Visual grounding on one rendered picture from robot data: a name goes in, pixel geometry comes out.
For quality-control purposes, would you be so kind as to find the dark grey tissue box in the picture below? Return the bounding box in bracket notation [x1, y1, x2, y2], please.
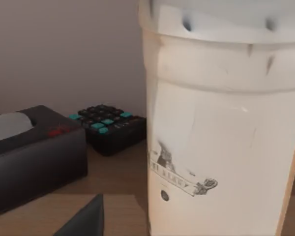
[0, 105, 89, 219]

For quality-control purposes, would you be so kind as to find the black calculator with teal keys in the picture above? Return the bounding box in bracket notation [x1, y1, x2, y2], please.
[68, 104, 148, 157]

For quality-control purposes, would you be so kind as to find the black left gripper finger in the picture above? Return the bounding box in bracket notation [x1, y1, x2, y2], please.
[53, 193, 105, 236]

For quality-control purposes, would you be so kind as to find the white paper cup with lid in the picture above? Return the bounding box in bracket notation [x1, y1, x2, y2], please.
[138, 0, 295, 236]

